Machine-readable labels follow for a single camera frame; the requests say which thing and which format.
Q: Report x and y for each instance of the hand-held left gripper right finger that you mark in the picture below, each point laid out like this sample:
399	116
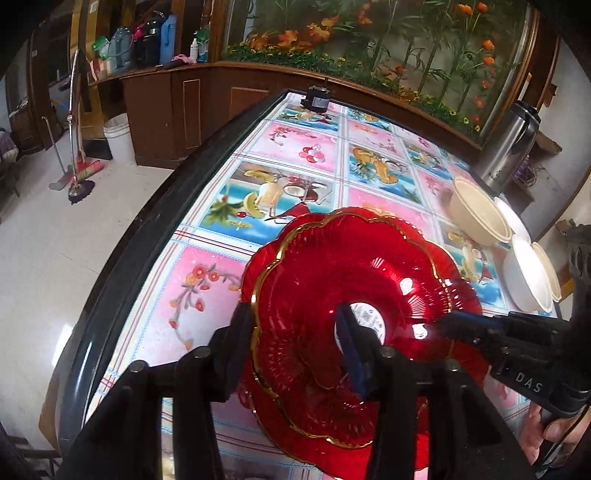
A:
351	353

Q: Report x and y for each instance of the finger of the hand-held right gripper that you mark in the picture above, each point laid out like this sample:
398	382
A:
466	334
482	319

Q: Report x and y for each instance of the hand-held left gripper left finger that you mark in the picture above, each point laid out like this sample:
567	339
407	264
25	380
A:
240	344

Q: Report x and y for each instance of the large red glass plate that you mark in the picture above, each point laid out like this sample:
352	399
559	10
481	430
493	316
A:
455	286

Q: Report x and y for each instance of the gold-rimmed red glass plate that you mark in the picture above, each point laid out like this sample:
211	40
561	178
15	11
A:
304	277

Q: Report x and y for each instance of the person's right hand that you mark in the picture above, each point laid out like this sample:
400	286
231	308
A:
531	434

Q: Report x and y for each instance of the white bowl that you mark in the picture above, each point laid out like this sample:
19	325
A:
526	277
510	216

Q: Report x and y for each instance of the beige bowl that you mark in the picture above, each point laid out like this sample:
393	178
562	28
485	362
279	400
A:
548	272
478	217

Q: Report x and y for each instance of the black rimmed table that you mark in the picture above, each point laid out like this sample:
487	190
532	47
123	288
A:
152	217

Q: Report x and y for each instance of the steel thermos jug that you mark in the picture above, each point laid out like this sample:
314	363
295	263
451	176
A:
503	147

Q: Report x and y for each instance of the fruit and flower printed tablecloth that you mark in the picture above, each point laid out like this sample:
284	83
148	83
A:
295	143

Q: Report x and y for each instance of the dark headed mop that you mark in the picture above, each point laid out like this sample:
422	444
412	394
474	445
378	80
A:
82	191

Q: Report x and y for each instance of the red broom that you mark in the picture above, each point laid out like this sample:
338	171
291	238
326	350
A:
90	168

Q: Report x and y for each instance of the white bucket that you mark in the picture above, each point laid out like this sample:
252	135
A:
119	138

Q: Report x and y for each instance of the brown wooden cabinet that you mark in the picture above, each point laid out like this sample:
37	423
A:
207	106

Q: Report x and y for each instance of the flat floor mop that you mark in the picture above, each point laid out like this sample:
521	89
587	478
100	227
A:
57	184

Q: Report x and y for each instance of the small black device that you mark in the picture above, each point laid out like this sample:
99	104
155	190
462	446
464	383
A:
316	98

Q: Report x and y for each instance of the pink cloth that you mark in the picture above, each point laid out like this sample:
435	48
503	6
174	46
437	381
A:
182	59

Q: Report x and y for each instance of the white spray bottle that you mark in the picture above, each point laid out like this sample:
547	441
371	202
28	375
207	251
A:
194	51

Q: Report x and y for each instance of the green spray bottle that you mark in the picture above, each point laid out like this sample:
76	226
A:
203	46

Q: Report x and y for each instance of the blue water jug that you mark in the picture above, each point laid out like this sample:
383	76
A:
122	48

